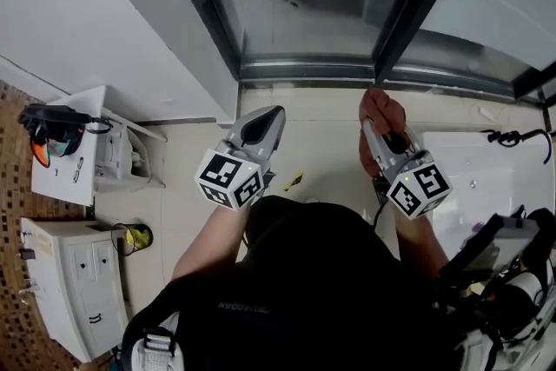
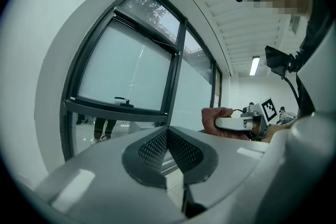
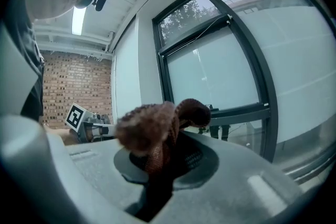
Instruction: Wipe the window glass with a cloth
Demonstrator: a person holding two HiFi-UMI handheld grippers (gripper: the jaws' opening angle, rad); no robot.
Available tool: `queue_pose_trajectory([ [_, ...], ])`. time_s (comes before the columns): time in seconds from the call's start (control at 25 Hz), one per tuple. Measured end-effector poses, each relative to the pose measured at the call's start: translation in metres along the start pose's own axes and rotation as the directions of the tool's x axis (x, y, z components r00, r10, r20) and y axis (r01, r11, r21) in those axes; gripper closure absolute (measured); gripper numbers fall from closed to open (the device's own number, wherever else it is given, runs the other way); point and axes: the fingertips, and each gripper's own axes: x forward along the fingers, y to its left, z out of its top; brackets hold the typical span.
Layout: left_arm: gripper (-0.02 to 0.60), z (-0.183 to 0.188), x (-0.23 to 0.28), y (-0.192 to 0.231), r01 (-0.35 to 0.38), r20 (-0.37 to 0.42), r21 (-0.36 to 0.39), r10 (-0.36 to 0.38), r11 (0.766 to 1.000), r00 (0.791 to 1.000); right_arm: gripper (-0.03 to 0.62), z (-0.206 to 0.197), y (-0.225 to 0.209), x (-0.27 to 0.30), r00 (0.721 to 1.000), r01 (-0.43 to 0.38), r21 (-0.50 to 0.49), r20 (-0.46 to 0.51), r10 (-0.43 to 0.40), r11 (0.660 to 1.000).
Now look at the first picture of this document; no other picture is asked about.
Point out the person's left forearm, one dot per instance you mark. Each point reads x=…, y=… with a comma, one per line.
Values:
x=208, y=239

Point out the chest-mounted timer display device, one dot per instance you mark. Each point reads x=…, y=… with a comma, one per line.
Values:
x=499, y=243

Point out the person's right forearm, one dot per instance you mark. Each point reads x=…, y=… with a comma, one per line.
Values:
x=419, y=243

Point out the white power adapter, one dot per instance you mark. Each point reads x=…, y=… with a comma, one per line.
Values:
x=486, y=113

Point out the yellow black scrap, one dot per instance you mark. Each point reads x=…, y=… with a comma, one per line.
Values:
x=294, y=181

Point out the large white cabinet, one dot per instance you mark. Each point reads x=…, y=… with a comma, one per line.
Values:
x=460, y=169

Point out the small yellow-filled cup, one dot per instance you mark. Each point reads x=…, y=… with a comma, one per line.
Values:
x=116, y=236

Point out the black bent rod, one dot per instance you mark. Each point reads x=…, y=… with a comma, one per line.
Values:
x=504, y=139

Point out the clear glass window pane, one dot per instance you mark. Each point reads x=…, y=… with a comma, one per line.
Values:
x=313, y=30

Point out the white drawer cabinet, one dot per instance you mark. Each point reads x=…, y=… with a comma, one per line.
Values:
x=87, y=295

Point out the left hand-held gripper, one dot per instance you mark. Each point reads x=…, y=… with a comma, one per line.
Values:
x=226, y=180

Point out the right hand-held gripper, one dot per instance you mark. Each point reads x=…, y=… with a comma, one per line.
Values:
x=419, y=191

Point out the person's black shirt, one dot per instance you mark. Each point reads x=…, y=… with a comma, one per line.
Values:
x=304, y=273

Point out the white side table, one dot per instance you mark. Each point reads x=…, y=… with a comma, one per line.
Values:
x=65, y=191

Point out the reddish brown cloth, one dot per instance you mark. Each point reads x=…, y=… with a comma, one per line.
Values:
x=382, y=110

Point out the yellow trash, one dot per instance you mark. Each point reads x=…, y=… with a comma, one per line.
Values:
x=139, y=238

